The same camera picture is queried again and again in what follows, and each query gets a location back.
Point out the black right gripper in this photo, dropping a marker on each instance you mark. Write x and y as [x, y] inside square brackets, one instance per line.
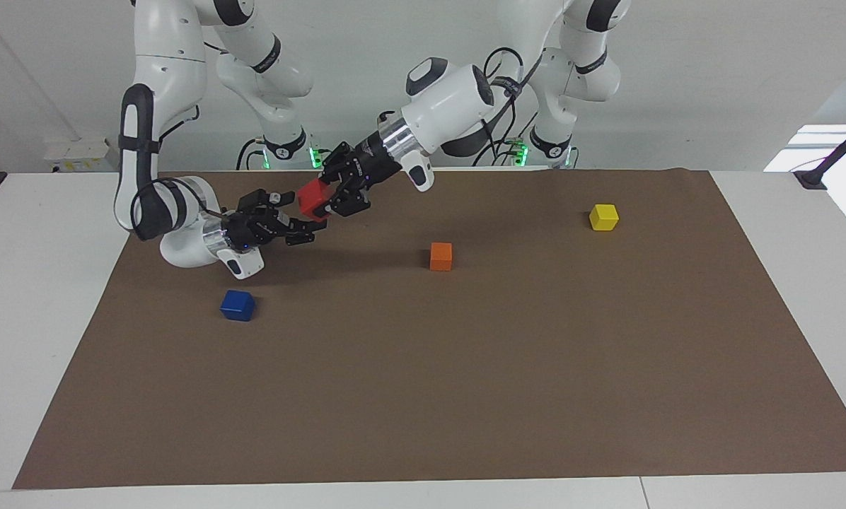
[253, 225]

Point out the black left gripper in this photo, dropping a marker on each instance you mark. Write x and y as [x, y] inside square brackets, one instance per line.
[370, 166]

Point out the red wooden block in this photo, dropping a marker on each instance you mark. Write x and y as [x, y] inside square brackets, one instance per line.
[312, 198]

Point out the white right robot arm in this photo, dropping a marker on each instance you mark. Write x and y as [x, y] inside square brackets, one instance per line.
[161, 71]

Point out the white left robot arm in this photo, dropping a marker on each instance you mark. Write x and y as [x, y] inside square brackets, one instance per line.
[451, 106]

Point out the blue wooden block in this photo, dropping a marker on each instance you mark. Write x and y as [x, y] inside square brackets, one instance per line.
[238, 306]

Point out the orange wooden block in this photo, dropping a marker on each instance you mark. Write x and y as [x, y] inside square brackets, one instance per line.
[441, 256]

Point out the yellow wooden block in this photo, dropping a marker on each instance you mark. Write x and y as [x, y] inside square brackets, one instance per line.
[604, 218]

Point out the brown paper mat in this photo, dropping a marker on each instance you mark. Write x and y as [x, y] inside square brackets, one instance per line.
[465, 382]

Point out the white wall socket strip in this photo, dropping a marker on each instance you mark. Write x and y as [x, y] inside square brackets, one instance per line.
[76, 155]

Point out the black camera stand clamp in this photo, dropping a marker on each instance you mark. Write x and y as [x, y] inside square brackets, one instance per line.
[812, 177]

